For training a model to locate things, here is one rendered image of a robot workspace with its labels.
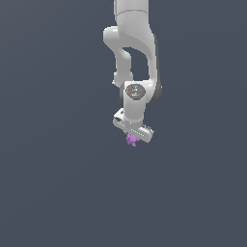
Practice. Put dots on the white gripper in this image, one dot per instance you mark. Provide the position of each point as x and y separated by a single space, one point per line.
135 129

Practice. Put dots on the small purple object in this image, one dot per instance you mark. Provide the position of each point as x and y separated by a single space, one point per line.
131 139

